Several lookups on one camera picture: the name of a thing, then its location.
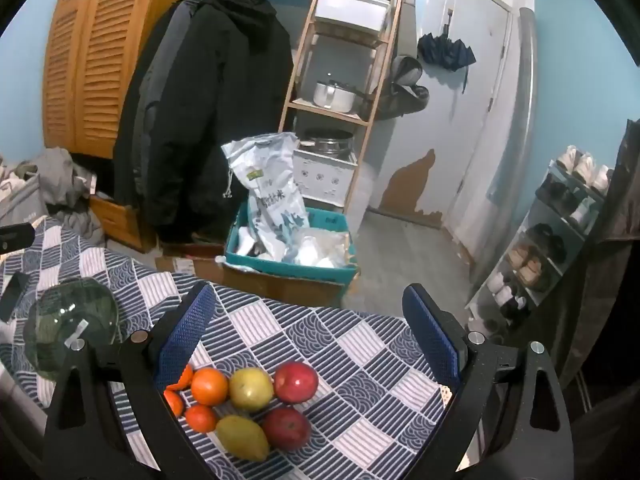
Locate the steel pot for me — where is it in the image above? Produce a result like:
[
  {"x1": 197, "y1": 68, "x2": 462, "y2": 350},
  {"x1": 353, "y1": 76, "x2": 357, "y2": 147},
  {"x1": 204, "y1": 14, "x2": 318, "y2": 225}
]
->
[{"x1": 300, "y1": 129, "x2": 356, "y2": 157}]

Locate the pale blue door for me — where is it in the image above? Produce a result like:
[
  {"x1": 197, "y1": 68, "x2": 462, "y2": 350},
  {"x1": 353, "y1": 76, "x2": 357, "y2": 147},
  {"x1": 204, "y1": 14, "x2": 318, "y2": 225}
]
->
[{"x1": 420, "y1": 0, "x2": 516, "y2": 231}]

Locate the green glass bowl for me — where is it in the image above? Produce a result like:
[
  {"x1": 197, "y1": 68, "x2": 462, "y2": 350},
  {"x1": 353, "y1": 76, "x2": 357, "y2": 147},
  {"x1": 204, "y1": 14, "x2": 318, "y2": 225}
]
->
[{"x1": 22, "y1": 279, "x2": 121, "y2": 381}]

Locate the red apple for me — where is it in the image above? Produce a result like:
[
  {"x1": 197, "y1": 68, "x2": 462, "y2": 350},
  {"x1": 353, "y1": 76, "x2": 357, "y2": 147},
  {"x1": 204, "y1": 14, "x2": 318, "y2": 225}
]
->
[
  {"x1": 274, "y1": 361, "x2": 320, "y2": 405},
  {"x1": 262, "y1": 406, "x2": 312, "y2": 452}
]

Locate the group of shoes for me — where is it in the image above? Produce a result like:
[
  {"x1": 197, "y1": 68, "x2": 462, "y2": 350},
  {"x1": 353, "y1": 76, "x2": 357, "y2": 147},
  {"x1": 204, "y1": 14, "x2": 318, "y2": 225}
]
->
[{"x1": 487, "y1": 145, "x2": 613, "y2": 321}]

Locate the pile of grey clothes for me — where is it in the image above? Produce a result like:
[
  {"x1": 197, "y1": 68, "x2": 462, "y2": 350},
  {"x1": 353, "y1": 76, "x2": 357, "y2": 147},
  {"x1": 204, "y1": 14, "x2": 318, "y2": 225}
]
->
[{"x1": 0, "y1": 147, "x2": 106, "y2": 246}]

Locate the grey shoe rack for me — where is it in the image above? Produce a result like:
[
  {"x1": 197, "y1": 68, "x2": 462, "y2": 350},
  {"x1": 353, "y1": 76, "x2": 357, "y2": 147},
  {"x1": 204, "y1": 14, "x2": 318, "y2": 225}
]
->
[{"x1": 465, "y1": 157, "x2": 616, "y2": 341}]

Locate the white printed rice bag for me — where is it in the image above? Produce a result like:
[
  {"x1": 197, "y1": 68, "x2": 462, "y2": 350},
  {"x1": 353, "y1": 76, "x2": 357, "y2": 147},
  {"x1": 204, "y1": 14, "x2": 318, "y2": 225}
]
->
[{"x1": 221, "y1": 132, "x2": 311, "y2": 261}]

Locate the wooden drawer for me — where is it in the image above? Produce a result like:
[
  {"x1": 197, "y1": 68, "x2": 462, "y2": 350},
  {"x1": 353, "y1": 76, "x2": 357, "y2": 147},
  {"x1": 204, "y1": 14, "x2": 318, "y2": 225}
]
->
[{"x1": 90, "y1": 195, "x2": 156, "y2": 253}]

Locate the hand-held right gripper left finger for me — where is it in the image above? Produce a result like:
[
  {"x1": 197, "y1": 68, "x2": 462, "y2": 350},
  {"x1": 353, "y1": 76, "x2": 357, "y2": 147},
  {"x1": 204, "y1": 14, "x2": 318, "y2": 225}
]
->
[{"x1": 42, "y1": 280, "x2": 218, "y2": 480}]

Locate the wooden louvered wardrobe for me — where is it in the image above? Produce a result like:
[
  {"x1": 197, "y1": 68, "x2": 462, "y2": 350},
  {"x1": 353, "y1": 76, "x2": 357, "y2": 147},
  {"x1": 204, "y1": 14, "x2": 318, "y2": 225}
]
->
[{"x1": 42, "y1": 0, "x2": 171, "y2": 161}]

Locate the large orange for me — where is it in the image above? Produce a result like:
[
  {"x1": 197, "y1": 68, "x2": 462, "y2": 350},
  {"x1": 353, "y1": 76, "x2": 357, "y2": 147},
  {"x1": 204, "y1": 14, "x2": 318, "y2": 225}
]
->
[{"x1": 190, "y1": 367, "x2": 230, "y2": 407}]

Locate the clear plastic bag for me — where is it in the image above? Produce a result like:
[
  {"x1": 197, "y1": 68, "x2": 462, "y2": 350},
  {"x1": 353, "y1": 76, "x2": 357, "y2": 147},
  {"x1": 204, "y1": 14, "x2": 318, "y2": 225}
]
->
[{"x1": 285, "y1": 227, "x2": 351, "y2": 268}]

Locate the white storage box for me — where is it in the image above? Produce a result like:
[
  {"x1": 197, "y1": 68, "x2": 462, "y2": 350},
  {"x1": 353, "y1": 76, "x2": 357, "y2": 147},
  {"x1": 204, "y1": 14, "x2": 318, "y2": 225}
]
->
[{"x1": 315, "y1": 0, "x2": 393, "y2": 31}]

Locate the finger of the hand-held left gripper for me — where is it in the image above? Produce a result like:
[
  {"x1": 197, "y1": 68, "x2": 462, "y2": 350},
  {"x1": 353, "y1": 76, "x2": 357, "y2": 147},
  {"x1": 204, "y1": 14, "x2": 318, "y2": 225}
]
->
[
  {"x1": 0, "y1": 271, "x2": 30, "y2": 322},
  {"x1": 0, "y1": 224, "x2": 37, "y2": 255}
]

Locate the wooden shelf rack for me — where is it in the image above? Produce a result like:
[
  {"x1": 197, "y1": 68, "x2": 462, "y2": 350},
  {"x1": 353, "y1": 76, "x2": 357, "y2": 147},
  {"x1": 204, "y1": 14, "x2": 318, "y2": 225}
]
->
[{"x1": 277, "y1": 0, "x2": 408, "y2": 231}]

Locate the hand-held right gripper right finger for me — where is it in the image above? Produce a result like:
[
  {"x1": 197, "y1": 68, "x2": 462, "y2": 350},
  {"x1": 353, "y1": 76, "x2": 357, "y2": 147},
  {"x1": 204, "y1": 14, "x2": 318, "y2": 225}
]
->
[{"x1": 401, "y1": 282, "x2": 576, "y2": 480}]

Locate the grey fabric bag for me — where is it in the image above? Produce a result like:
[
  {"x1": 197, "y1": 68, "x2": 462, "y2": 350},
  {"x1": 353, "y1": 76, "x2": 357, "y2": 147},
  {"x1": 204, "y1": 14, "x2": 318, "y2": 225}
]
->
[{"x1": 0, "y1": 175, "x2": 51, "y2": 227}]

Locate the dark hanging bag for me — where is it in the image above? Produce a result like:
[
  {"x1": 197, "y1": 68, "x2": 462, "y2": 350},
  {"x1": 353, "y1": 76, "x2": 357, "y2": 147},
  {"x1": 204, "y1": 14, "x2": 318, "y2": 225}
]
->
[{"x1": 375, "y1": 52, "x2": 431, "y2": 121}]

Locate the dark blue umbrella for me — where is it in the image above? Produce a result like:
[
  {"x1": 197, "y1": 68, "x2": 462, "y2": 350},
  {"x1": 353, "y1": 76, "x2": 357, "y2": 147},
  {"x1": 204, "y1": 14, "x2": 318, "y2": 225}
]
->
[{"x1": 417, "y1": 32, "x2": 476, "y2": 93}]

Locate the flat labelled cardboard box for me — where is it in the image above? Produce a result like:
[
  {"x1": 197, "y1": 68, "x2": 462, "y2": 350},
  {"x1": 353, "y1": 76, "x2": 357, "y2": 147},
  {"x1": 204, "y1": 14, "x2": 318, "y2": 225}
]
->
[{"x1": 155, "y1": 242, "x2": 226, "y2": 281}]

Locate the silver metal pipe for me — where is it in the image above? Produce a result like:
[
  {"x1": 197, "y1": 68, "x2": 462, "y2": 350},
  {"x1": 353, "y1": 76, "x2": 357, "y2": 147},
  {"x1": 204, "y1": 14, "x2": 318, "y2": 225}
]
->
[{"x1": 470, "y1": 7, "x2": 538, "y2": 301}]

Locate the white cooking pot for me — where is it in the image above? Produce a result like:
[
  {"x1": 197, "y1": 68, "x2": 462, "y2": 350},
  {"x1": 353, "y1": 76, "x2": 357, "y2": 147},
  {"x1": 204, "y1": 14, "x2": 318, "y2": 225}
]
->
[{"x1": 312, "y1": 77, "x2": 358, "y2": 112}]

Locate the teal plastic crate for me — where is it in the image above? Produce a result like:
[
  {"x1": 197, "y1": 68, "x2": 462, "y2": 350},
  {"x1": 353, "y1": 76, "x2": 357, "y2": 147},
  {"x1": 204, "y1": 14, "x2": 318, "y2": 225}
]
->
[{"x1": 223, "y1": 202, "x2": 361, "y2": 286}]

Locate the large cardboard box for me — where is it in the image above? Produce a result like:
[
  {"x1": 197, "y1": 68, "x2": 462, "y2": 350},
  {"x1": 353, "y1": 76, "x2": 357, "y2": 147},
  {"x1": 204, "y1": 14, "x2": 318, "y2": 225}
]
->
[{"x1": 220, "y1": 260, "x2": 351, "y2": 307}]

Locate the black hanging coat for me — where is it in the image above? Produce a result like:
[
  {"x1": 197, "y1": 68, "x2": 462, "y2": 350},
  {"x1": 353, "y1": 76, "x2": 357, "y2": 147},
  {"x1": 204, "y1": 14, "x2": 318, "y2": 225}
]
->
[{"x1": 112, "y1": 0, "x2": 296, "y2": 243}]

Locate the grey hanging jacket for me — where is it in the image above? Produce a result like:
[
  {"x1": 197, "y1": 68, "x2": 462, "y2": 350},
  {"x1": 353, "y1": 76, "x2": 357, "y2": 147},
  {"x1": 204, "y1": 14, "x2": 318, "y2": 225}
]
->
[{"x1": 132, "y1": 0, "x2": 201, "y2": 196}]

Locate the white patterned box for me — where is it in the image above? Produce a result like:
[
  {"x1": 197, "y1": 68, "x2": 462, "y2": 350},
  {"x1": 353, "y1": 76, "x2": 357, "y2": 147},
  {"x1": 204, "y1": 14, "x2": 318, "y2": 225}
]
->
[{"x1": 292, "y1": 147, "x2": 358, "y2": 201}]

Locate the blue white patterned tablecloth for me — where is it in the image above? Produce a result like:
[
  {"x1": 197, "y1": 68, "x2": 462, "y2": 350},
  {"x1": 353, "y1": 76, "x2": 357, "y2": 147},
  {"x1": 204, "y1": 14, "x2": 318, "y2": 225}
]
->
[{"x1": 0, "y1": 215, "x2": 496, "y2": 480}]

